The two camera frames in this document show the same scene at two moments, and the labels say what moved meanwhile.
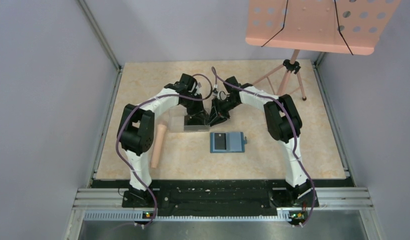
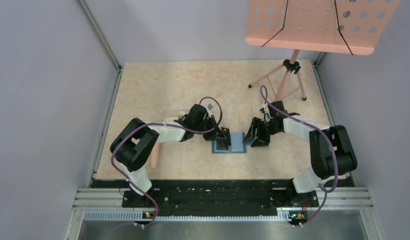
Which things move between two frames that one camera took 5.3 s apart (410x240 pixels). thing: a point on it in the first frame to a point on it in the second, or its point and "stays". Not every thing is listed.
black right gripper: (221, 116) to (262, 140)
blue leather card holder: (235, 142) stays
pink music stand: (353, 27) stays
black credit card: (220, 141) stays
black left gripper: (199, 112) to (211, 121)
